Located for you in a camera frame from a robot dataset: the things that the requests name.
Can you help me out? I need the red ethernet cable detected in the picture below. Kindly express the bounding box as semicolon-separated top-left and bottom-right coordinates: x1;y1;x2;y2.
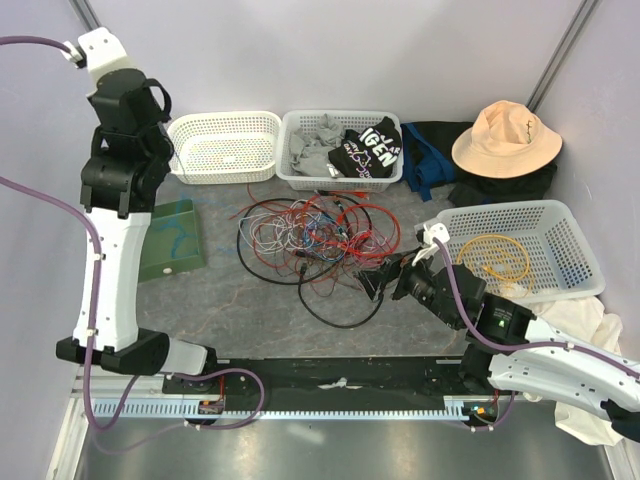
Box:
304;189;402;261

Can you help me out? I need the left white empty basket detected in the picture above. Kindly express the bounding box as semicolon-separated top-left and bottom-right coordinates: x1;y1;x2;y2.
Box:
167;111;281;185

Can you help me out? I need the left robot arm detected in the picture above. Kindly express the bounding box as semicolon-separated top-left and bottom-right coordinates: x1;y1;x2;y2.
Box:
55;67;220;393

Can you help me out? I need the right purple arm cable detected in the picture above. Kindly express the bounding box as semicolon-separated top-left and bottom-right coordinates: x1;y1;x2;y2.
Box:
432;237;640;381

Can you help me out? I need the slotted cable duct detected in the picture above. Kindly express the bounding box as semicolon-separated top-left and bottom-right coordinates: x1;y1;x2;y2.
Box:
120;398;477;421

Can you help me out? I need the black garment under hat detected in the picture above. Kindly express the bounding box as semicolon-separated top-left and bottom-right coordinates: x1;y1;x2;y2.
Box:
448;161;557;207

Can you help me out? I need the black printed t-shirt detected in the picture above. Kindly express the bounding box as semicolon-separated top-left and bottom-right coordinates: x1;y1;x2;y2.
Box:
328;116;402;179

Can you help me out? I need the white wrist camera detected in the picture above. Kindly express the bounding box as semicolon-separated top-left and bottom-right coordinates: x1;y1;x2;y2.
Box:
62;27;134;85
412;222;450;266

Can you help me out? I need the thin red wire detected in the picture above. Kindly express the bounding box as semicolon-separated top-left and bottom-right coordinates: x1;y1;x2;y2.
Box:
247;182;401;296

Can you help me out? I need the white tape scrap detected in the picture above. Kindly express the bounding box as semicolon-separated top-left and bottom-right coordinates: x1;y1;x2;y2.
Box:
318;377;362;391

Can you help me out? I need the peach bucket hat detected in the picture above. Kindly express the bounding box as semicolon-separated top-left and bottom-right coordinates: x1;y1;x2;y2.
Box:
451;100;563;179

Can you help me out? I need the yellow ethernet cable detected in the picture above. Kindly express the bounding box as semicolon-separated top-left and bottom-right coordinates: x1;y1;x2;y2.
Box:
455;233;534;299

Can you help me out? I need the grey cloth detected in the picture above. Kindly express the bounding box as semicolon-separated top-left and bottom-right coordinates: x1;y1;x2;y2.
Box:
290;114;346;178

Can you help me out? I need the white cloth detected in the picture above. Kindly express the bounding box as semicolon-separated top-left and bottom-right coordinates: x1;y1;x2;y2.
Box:
528;296;623;446

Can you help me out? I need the thin brown wire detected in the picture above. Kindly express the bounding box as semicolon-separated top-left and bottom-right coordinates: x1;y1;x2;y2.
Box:
279;249;401;299

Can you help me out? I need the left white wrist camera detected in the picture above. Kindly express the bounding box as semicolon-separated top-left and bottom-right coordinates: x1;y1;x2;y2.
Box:
62;27;134;85

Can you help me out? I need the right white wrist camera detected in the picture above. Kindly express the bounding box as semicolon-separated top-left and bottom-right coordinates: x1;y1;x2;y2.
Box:
412;222;450;266

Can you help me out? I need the thin white wire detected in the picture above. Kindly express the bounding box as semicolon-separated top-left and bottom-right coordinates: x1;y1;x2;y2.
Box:
238;202;326;256

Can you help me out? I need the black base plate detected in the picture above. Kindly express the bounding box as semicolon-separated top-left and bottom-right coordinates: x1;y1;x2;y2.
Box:
164;355;501;414

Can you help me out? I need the middle white clothes basket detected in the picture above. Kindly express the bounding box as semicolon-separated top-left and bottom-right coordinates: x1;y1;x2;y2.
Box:
274;109;404;193

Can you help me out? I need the green plastic tray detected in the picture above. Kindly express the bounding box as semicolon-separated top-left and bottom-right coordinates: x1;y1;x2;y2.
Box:
138;198;206;283

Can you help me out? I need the right white large basket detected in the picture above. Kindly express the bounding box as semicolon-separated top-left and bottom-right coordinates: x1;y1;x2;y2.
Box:
429;200;605;305

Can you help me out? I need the blue black garment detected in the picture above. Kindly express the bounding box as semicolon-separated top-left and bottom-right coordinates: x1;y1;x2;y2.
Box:
401;121;473;202

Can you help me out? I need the thick black cable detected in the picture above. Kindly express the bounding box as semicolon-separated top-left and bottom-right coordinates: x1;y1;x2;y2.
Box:
236;198;387;330

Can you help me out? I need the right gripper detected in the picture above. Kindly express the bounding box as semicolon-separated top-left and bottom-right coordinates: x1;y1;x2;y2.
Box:
352;244;461;329

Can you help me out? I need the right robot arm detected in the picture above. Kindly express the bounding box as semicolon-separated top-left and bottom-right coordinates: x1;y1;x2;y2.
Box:
356;252;639;441

